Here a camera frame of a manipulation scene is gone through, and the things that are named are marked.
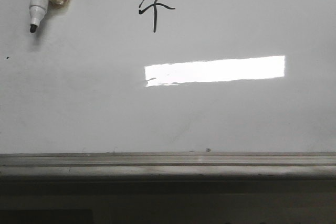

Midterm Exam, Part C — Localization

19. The aluminium whiteboard frame rail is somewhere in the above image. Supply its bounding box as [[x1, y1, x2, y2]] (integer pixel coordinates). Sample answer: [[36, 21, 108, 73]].
[[1, 152, 335, 181]]

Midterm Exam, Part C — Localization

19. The white marker with black tip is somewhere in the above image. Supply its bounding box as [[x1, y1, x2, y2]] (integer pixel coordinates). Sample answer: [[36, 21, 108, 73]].
[[29, 0, 55, 34]]

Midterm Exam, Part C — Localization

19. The white whiteboard surface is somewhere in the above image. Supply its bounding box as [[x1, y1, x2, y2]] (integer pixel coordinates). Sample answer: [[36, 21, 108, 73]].
[[1, 0, 335, 153]]

